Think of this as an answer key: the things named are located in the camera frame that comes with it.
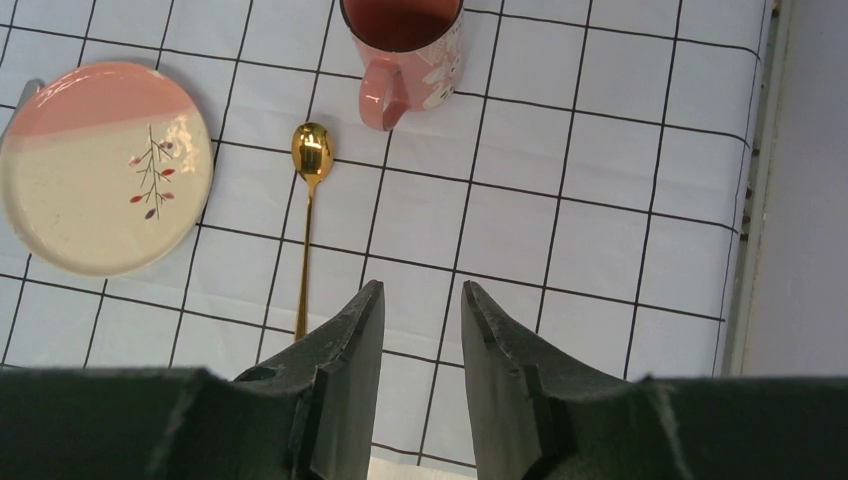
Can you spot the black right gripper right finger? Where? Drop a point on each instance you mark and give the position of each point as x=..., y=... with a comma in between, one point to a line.
x=538, y=413

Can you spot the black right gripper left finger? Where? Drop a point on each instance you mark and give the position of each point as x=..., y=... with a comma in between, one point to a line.
x=307, y=412

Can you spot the white checked tablecloth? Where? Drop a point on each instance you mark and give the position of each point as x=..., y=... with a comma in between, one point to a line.
x=589, y=173

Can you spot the metal spoon wooden handle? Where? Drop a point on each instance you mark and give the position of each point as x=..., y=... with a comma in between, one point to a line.
x=313, y=156

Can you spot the cream pink branch plate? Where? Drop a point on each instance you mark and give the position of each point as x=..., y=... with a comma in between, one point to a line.
x=105, y=170

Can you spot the pink patterned mug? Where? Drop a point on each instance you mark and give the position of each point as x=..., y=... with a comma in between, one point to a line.
x=412, y=54

